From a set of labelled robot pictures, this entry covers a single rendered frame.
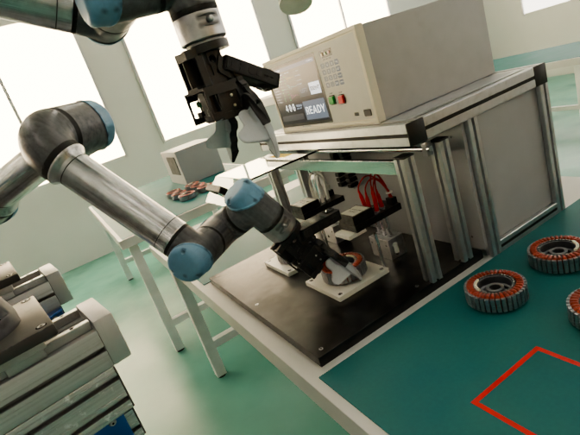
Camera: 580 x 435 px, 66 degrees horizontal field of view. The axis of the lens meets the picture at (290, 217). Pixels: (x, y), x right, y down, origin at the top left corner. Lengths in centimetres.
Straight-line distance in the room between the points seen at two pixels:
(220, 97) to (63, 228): 500
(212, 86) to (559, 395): 67
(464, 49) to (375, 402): 81
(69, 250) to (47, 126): 473
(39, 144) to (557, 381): 96
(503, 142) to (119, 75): 501
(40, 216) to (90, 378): 481
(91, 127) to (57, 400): 55
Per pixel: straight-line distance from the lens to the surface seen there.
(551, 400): 76
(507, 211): 116
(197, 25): 74
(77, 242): 569
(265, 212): 93
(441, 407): 76
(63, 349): 85
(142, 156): 569
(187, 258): 85
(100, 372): 88
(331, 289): 107
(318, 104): 116
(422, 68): 109
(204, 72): 74
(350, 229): 108
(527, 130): 120
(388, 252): 115
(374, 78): 99
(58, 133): 99
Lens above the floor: 127
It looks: 17 degrees down
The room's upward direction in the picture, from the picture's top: 19 degrees counter-clockwise
